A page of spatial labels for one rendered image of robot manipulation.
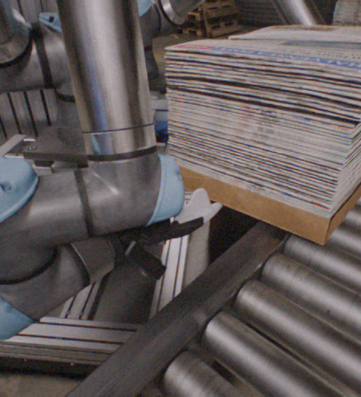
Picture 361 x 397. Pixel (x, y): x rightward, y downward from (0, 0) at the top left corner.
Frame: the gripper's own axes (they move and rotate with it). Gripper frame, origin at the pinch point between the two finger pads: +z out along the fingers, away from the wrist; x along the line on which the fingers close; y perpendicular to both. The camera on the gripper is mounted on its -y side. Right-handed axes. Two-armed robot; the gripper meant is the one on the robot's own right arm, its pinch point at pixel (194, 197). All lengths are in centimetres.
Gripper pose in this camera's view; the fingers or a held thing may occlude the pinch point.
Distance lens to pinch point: 58.0
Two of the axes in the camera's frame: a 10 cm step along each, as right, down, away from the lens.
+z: 6.7, -4.3, 6.1
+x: -7.4, -3.1, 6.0
